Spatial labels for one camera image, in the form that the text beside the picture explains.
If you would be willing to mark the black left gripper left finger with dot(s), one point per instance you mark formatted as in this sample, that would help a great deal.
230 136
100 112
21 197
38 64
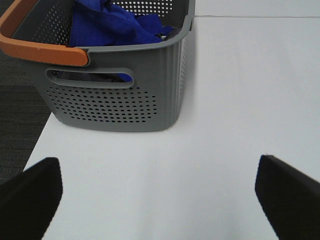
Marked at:
29 201

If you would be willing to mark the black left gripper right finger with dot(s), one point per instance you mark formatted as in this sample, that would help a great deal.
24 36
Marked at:
289 199

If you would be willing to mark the blue microfibre towel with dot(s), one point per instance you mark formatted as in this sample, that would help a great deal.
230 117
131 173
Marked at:
97 23

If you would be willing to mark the grey perforated plastic basket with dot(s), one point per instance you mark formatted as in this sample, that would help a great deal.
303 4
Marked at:
127 88

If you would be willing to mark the orange basket handle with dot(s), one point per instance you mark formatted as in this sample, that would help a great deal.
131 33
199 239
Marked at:
34 51

